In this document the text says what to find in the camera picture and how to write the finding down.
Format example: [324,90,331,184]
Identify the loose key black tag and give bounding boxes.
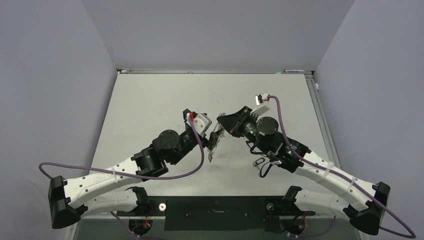
[252,157,266,168]

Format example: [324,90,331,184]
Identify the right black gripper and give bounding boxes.
[217,105,271,154]

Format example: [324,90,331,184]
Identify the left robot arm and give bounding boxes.
[47,109,224,229]

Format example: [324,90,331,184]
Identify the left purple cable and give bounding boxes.
[38,114,206,240]

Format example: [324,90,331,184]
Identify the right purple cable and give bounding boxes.
[268,95,418,239]

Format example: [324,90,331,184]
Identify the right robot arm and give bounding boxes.
[217,106,391,236]

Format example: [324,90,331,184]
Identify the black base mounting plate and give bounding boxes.
[117,196,314,232]

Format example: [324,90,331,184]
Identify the purple cable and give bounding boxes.
[268,95,418,239]
[38,114,206,240]

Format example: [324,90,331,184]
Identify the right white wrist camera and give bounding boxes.
[251,93,270,117]

